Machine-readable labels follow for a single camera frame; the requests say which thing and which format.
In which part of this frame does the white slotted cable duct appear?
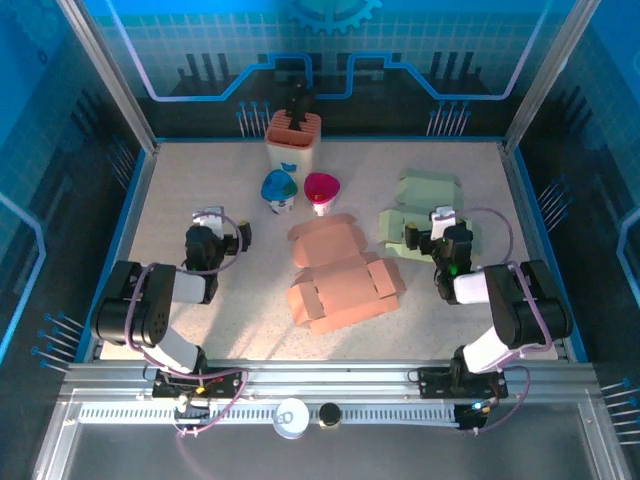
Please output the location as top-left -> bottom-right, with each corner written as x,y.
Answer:
78,403 -> 461,427

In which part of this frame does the right aluminium frame post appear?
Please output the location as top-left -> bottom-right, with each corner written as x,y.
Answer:
502,0 -> 596,154

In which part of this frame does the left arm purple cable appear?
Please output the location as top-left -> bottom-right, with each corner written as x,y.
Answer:
123,209 -> 250,441

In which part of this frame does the aluminium frame post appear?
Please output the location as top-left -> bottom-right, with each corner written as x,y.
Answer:
57,0 -> 161,154
502,0 -> 596,154

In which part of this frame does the green paper box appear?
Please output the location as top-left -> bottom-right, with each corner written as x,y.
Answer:
377,168 -> 484,261

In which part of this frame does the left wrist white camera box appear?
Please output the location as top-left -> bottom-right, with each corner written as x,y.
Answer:
192,205 -> 225,239

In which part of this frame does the black round knob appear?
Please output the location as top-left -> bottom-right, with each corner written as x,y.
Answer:
318,401 -> 342,429

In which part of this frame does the left aluminium frame post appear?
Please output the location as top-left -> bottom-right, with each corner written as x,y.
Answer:
57,0 -> 161,154

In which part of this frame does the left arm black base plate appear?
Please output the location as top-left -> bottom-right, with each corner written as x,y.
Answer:
151,367 -> 244,400

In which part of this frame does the white cup blue lid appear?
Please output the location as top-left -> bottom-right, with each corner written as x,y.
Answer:
260,168 -> 300,215

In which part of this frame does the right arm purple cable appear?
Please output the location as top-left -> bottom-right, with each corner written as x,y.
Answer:
430,207 -> 554,436

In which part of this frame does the black knife handle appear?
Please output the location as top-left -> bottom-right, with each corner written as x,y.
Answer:
285,77 -> 317,134

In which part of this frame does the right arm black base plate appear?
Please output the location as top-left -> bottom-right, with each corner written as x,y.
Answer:
417,366 -> 509,400

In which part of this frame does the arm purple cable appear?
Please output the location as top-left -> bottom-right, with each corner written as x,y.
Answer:
430,207 -> 554,436
123,209 -> 250,441

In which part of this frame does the cream knife block orange top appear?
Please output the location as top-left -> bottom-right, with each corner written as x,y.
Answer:
264,110 -> 323,184

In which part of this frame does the white cup pink lid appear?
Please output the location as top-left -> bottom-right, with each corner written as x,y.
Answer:
303,172 -> 342,217

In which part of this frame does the pink paper box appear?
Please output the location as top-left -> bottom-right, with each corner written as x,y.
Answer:
285,212 -> 407,336

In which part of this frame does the aluminium front rail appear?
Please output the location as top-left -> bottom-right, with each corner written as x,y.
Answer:
59,359 -> 596,401

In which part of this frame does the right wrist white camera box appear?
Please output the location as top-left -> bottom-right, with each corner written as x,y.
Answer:
429,205 -> 459,240

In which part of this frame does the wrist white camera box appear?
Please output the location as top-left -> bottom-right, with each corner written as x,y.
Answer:
429,205 -> 459,240
192,205 -> 225,239

